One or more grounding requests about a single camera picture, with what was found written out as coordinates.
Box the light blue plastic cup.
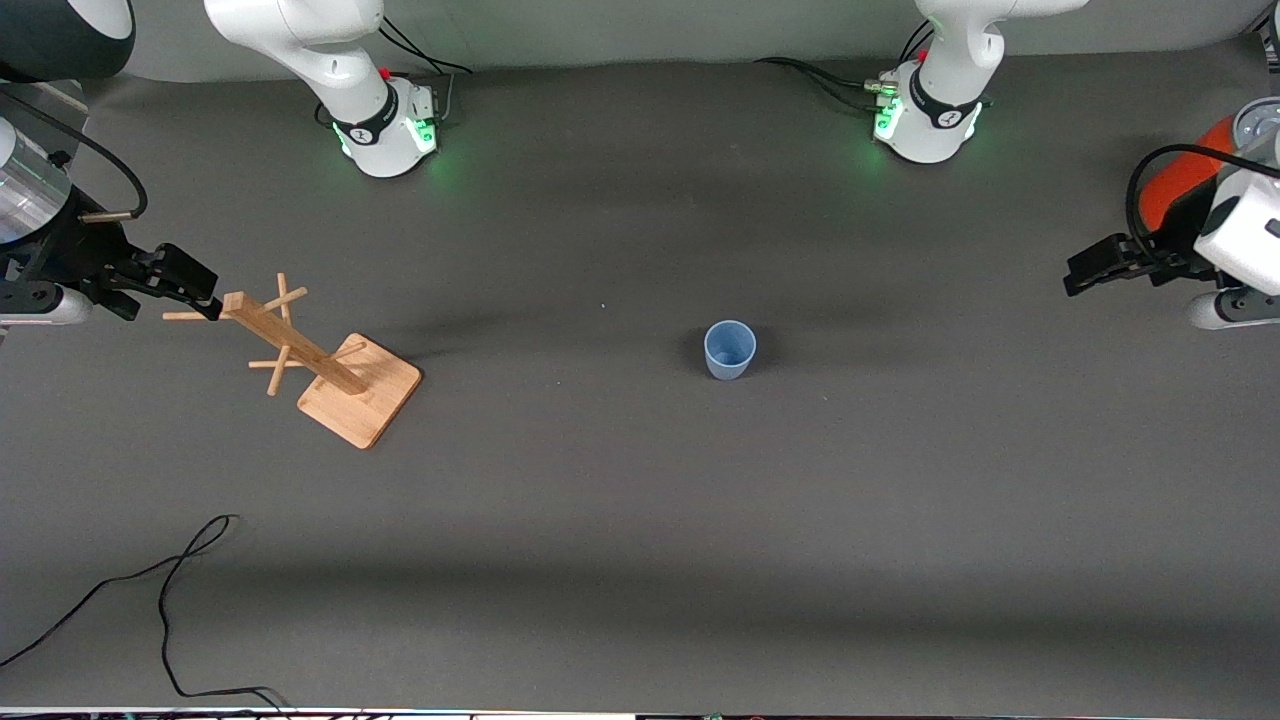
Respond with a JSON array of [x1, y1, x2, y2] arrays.
[[703, 319, 759, 383]]

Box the wooden cup rack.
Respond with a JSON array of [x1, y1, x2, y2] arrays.
[[163, 272, 423, 450]]

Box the orange can with grey lid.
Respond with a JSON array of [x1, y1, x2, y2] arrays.
[[1140, 98, 1280, 233]]

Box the aluminium frame rail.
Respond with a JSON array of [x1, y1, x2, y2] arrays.
[[0, 80, 93, 136]]

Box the thin black loose cable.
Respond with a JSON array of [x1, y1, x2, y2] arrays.
[[0, 514, 293, 714]]

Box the black right arm base cables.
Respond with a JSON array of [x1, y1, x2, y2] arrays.
[[315, 15, 474, 129]]

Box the black arm base cables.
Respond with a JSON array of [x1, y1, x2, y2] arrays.
[[754, 20, 937, 113], [315, 15, 474, 129]]

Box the black left arm base cables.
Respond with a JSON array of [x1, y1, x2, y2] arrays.
[[754, 20, 937, 113]]

